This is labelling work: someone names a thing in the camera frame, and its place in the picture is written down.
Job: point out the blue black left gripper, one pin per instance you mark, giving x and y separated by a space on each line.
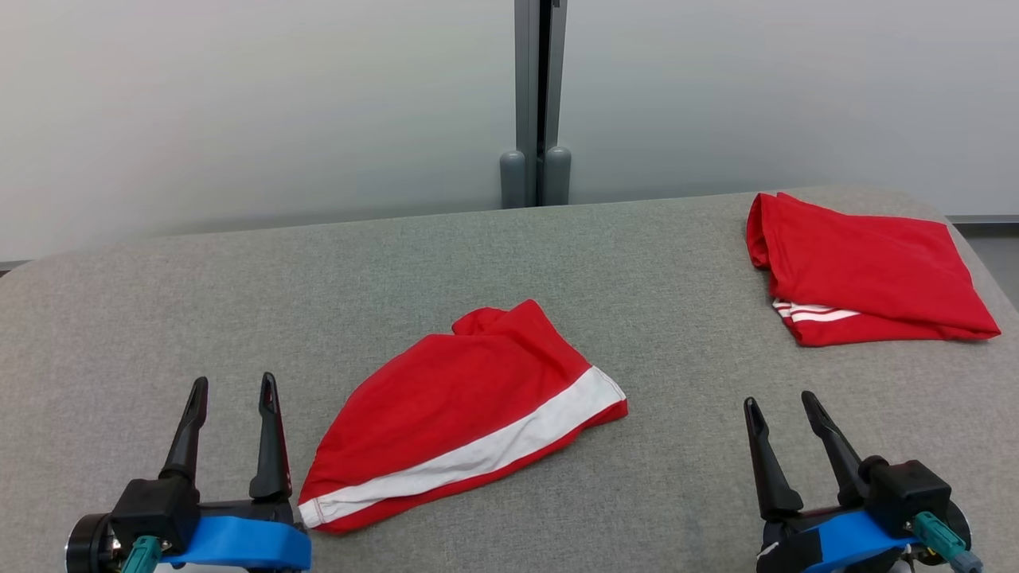
247 541

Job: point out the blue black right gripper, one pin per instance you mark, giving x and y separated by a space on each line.
844 545

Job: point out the red shorts white stripe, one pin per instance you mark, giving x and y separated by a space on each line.
446 398

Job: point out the red white basketball jersey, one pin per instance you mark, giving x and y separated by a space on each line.
868 255

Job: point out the grey rounded cylinder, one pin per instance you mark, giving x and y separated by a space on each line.
558 175
513 179

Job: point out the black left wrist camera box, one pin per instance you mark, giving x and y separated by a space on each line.
155 509

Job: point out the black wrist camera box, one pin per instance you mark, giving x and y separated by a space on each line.
155 509
907 493

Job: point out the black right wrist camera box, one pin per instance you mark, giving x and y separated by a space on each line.
907 493

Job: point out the grey vertical partition post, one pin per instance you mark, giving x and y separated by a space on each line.
540 64

